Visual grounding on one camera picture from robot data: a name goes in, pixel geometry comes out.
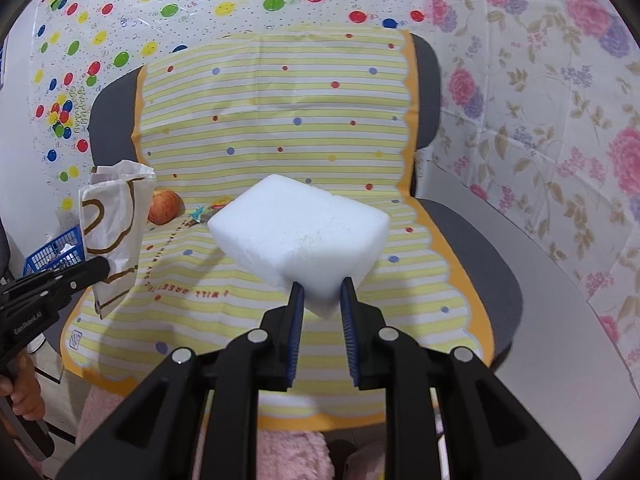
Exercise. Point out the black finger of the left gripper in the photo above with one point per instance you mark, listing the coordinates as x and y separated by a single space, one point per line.
82 275

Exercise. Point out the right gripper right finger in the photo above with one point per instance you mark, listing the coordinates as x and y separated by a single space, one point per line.
381 357

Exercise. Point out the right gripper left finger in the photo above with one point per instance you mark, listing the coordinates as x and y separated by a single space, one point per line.
263 359

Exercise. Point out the white brown paper bag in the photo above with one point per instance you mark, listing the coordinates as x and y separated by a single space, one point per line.
113 211

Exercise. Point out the white foam block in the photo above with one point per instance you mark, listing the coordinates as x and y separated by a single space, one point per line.
286 232

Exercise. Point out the person's left hand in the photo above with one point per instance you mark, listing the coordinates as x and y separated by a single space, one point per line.
24 390

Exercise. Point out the blue plastic basket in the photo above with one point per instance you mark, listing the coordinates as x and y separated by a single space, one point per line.
59 253

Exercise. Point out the red apple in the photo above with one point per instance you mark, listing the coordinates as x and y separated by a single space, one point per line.
166 205

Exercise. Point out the small colourful candy wrapper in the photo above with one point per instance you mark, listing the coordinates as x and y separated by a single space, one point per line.
204 213

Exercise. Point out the yellow striped dotted cloth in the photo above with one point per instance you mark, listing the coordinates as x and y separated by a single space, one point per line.
337 109

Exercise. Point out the polka dot wall sheet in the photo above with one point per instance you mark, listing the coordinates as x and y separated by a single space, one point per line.
80 46

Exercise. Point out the floral wall sheet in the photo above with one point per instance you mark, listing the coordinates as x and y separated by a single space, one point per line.
540 118

